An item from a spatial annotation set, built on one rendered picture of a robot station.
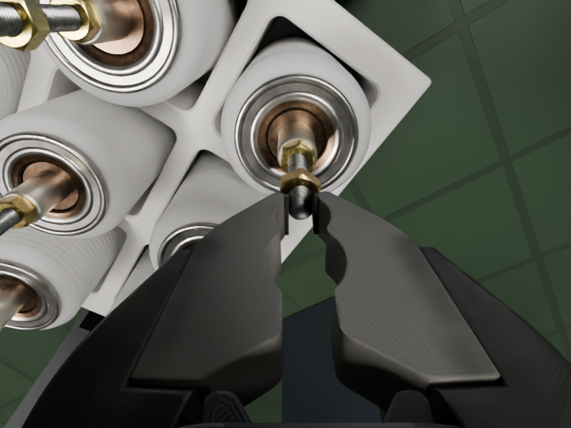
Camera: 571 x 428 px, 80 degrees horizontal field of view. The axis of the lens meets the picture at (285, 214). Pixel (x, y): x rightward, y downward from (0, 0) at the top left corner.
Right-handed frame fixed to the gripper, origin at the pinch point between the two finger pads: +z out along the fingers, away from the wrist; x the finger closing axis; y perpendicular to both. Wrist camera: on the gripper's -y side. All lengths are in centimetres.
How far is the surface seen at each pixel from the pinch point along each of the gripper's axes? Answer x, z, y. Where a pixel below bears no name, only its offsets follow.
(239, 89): -3.3, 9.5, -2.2
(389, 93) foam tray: 7.3, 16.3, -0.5
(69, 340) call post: -27.1, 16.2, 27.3
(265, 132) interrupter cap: -1.9, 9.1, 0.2
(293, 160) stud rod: -0.2, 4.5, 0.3
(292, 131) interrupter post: -0.2, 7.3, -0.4
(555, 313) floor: 48, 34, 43
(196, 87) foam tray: -9.6, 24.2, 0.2
